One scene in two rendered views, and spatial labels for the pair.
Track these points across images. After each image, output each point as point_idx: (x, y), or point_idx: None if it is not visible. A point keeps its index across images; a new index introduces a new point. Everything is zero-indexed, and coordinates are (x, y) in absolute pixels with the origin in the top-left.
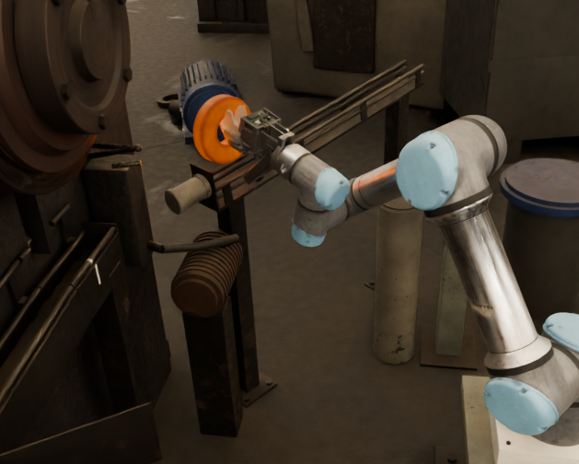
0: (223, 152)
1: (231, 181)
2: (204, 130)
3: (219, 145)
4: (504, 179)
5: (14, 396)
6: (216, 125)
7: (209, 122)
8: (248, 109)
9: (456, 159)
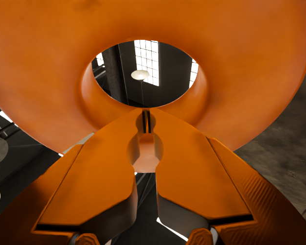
0: (202, 8)
1: None
2: (257, 129)
3: (213, 61)
4: None
5: None
6: (199, 130)
7: (227, 142)
8: (45, 144)
9: None
